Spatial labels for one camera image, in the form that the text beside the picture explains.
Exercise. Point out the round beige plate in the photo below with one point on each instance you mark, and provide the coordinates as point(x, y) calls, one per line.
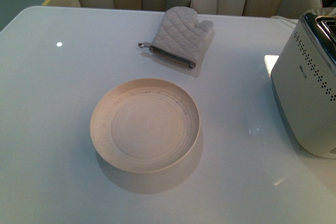
point(145, 125)

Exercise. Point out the white chrome two-slot toaster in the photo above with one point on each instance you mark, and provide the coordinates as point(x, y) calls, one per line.
point(303, 79)

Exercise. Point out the grey quilted oven mitt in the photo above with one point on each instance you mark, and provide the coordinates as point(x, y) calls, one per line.
point(180, 36)

